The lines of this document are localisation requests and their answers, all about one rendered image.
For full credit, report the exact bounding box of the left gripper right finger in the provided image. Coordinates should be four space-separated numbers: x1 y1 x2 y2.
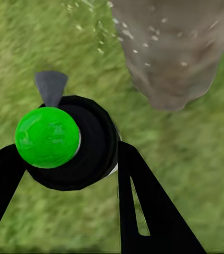
117 141 207 254

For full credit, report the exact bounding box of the pesticide atomizer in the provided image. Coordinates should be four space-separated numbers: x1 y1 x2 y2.
15 70 123 192

